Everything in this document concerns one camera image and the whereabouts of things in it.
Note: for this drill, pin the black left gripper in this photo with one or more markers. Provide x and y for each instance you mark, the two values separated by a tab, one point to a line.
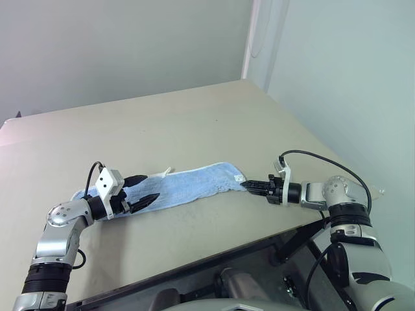
119	203

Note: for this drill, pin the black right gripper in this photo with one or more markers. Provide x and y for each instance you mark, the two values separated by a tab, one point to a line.
275	192

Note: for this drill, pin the light blue towel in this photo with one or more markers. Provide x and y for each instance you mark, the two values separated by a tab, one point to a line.
188	188

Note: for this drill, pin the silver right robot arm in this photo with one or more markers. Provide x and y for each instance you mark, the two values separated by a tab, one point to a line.
338	194

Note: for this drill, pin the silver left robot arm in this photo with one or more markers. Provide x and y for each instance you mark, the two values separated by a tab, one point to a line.
54	240

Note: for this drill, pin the grey robot torso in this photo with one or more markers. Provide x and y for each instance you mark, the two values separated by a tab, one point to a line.
240	282

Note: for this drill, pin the small clear plastic piece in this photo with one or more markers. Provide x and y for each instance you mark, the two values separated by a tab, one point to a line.
378	191

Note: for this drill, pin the small dark object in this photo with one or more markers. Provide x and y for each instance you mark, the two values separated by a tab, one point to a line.
18	114

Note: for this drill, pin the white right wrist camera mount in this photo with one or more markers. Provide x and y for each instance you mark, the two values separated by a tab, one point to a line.
287	181

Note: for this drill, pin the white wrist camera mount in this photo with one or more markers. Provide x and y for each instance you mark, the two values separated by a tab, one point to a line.
107	183
287	181

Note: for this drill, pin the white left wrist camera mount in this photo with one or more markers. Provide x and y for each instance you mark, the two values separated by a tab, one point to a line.
107	183

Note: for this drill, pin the black table frame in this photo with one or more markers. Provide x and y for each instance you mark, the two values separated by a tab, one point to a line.
293	241

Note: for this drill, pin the white door frame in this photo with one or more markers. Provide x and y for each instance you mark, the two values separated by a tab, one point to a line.
251	35

